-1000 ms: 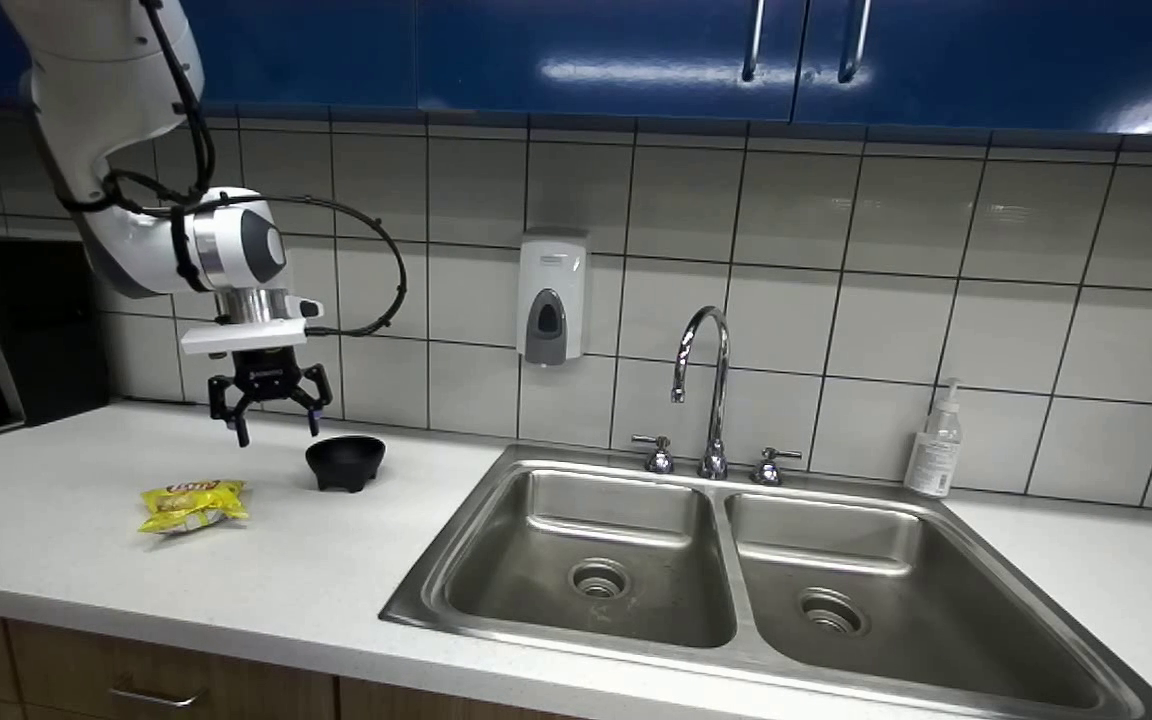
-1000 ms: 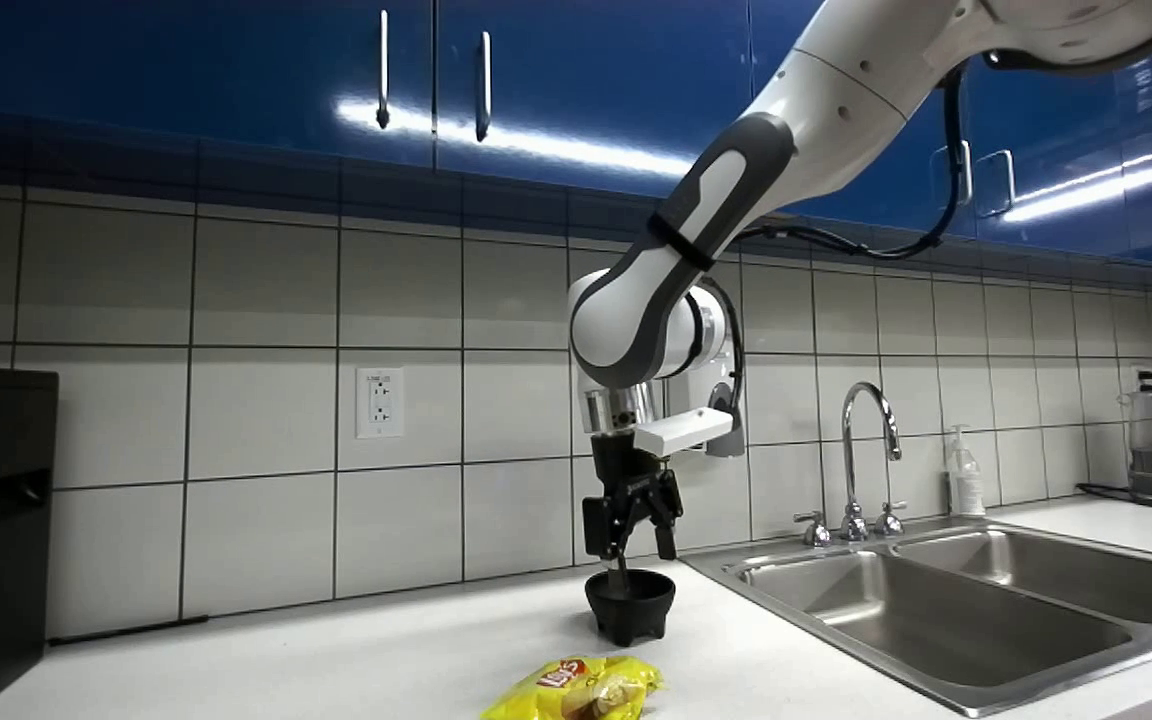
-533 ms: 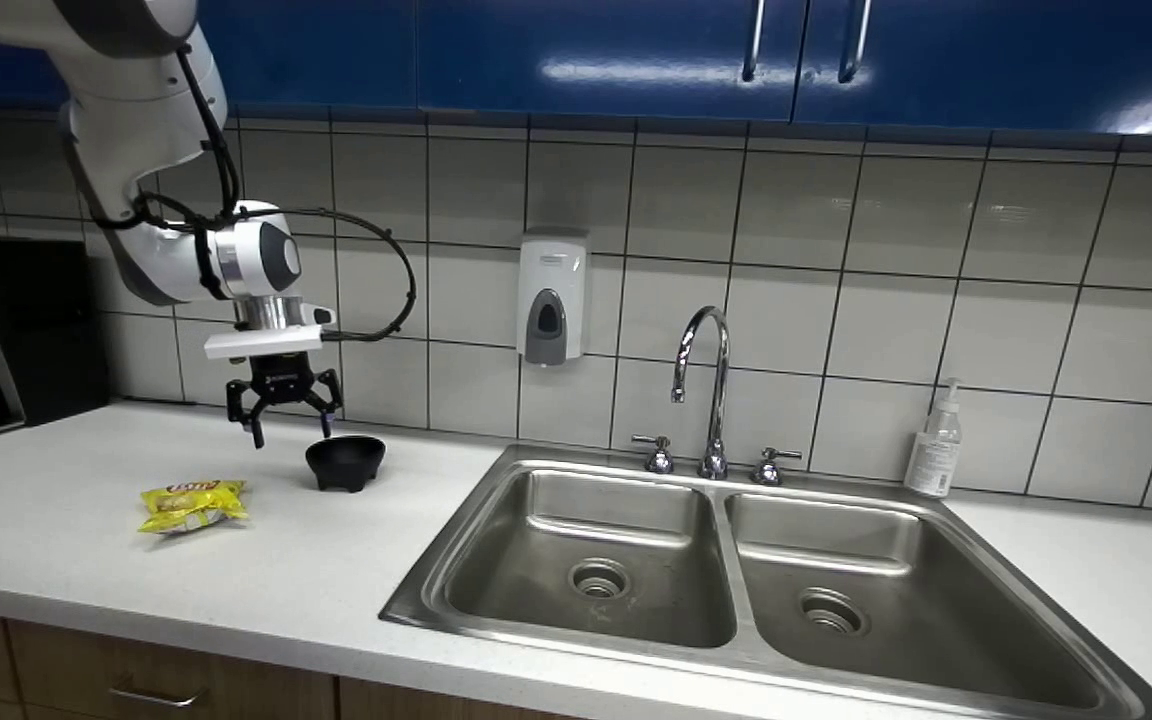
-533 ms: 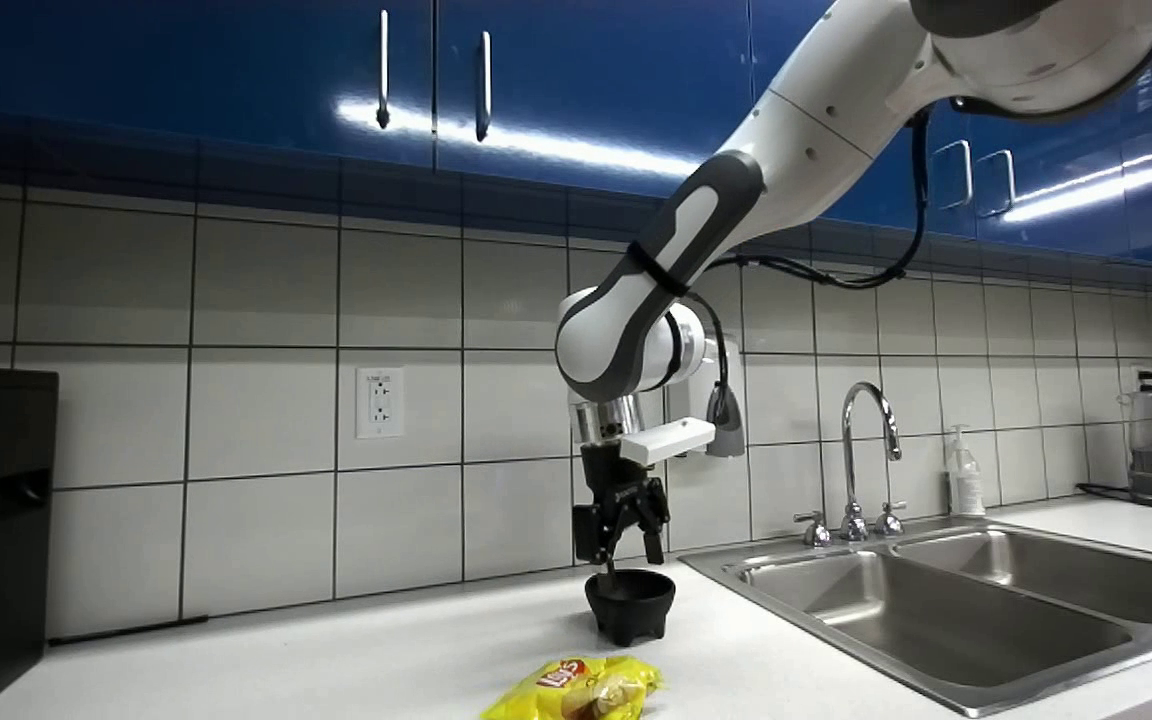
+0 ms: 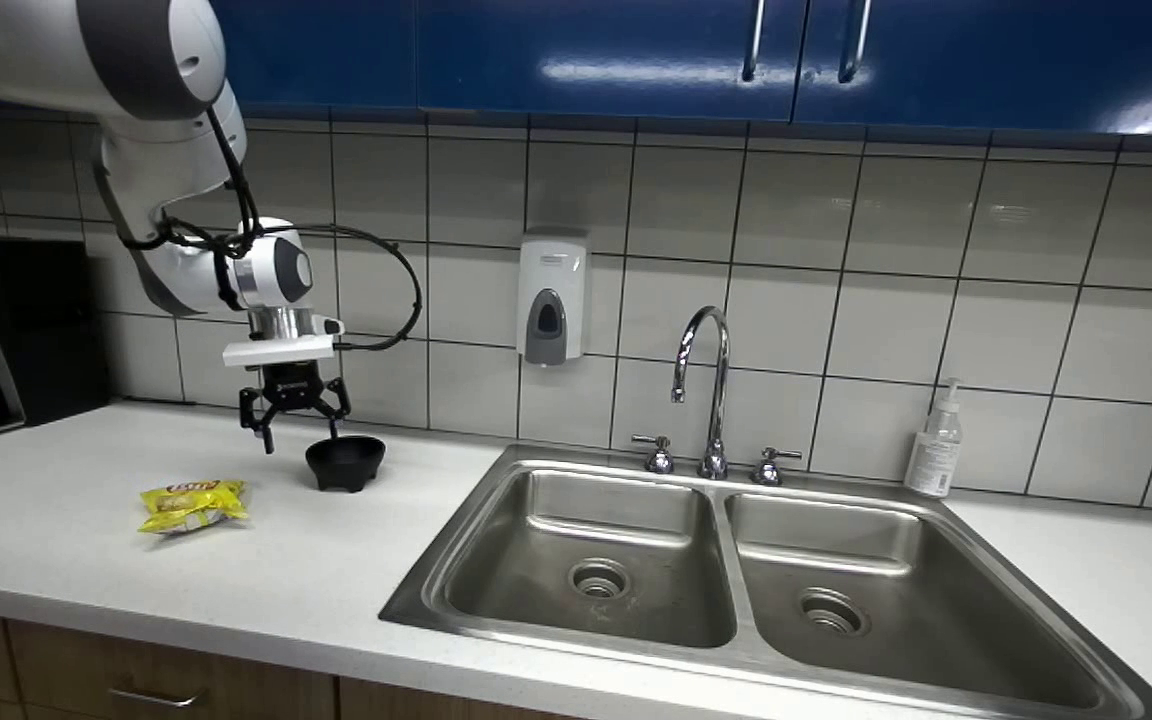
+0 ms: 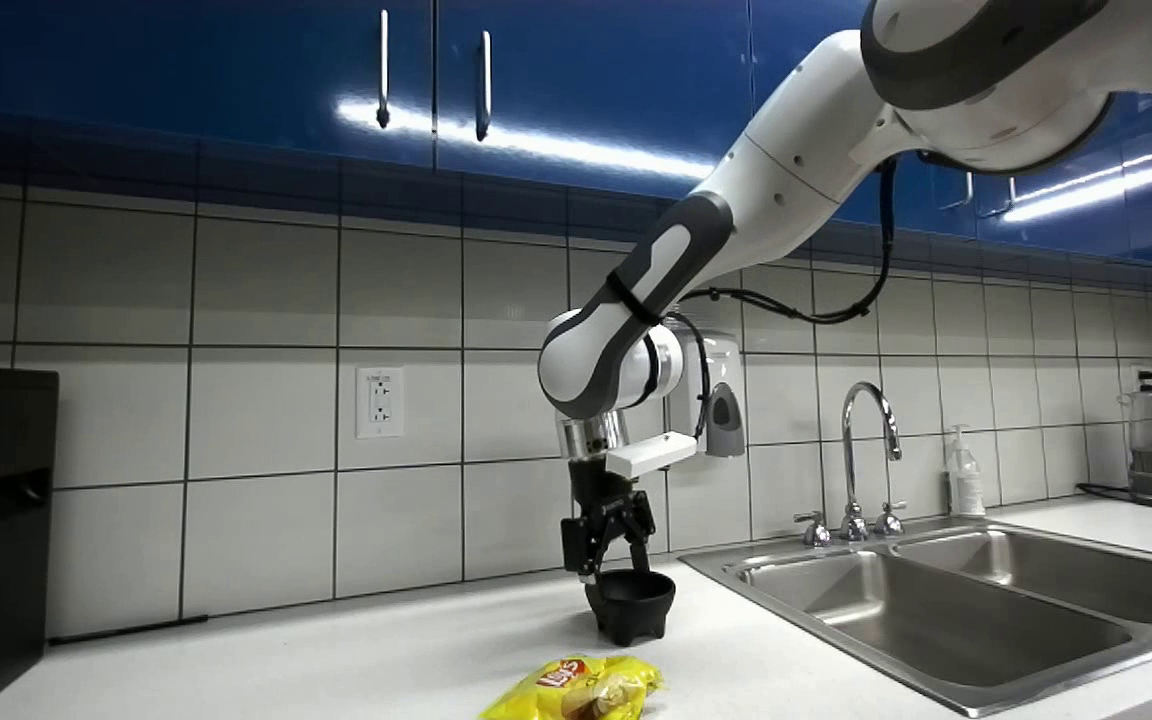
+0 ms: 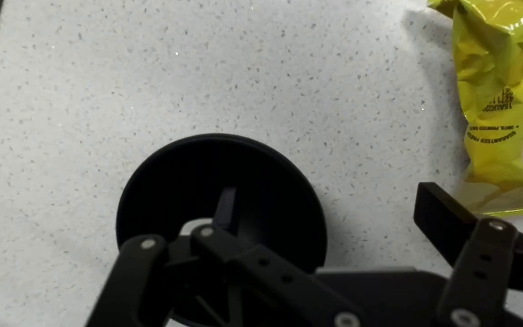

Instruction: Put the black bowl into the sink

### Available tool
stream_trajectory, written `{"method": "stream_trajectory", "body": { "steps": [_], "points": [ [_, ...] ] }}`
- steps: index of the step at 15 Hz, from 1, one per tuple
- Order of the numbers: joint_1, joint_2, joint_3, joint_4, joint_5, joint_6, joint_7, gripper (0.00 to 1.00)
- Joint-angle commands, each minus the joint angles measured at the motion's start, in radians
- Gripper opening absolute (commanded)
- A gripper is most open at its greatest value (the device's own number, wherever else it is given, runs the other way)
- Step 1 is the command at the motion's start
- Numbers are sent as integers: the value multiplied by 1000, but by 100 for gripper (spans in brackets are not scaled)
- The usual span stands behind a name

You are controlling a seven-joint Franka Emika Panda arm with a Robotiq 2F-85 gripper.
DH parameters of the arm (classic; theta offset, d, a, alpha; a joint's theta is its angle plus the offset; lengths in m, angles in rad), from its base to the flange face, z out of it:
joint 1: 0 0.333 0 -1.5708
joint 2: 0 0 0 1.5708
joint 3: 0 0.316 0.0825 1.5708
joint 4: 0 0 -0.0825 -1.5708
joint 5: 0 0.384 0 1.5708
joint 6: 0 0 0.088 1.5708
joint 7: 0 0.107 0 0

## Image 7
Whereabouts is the yellow chips bag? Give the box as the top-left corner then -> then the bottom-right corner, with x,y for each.
426,0 -> 523,222

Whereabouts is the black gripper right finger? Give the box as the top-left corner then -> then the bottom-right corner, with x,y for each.
410,181 -> 523,327

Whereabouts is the black bowl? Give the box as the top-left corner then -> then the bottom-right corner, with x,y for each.
112,132 -> 328,327

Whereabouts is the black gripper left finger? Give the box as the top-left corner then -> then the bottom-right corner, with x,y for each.
83,186 -> 373,327

